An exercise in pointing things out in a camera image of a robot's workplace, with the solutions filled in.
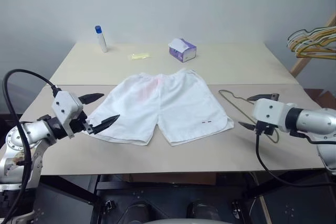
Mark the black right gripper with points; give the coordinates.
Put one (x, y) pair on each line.
(265, 129)

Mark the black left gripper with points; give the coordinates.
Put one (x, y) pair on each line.
(80, 123)

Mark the white shorts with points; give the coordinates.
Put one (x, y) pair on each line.
(162, 103)

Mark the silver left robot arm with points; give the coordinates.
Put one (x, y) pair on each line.
(29, 132)

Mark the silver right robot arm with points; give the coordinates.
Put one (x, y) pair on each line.
(315, 121)

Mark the brown open cardboard box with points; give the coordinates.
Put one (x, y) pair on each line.
(319, 98)

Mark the wooden clothes rack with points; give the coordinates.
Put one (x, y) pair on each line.
(302, 64)

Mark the white bottle blue cap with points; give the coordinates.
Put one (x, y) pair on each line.
(102, 40)

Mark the purple tissue box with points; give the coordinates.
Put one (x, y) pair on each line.
(183, 53)

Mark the thin wooden strip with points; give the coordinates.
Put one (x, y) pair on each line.
(264, 209)

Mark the dark rounded shape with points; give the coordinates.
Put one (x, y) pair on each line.
(202, 209)
(141, 212)

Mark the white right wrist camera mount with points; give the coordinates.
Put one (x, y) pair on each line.
(267, 111)

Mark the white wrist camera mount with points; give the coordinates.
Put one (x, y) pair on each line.
(64, 106)
(267, 111)

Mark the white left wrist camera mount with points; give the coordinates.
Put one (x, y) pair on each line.
(64, 106)

